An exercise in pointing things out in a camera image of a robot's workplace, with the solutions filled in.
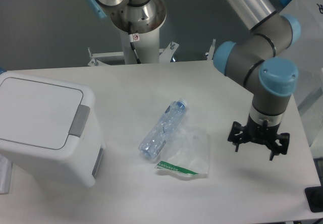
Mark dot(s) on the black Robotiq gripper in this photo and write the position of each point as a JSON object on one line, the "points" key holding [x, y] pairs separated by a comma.
{"points": [[260, 129]]}

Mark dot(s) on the white push-lid trash can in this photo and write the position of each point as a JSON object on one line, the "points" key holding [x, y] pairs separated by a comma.
{"points": [[49, 128]]}

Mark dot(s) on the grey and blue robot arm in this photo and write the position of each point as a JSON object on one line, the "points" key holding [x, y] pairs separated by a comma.
{"points": [[254, 64]]}

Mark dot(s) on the clear plastic bag green strip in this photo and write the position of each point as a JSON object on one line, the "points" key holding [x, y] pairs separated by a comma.
{"points": [[186, 154]]}

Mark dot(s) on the black device at table edge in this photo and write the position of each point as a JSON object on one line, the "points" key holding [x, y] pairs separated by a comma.
{"points": [[314, 198]]}

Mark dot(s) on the crushed clear plastic bottle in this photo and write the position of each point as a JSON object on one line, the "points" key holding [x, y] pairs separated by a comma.
{"points": [[161, 132]]}

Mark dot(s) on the white paper sheet at left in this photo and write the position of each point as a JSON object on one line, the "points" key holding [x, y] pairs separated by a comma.
{"points": [[6, 172]]}

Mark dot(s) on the white metal base frame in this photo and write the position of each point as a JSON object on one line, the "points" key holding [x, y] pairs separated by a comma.
{"points": [[134, 55]]}

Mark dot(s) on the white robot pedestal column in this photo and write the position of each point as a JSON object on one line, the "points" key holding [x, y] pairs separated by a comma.
{"points": [[140, 24]]}

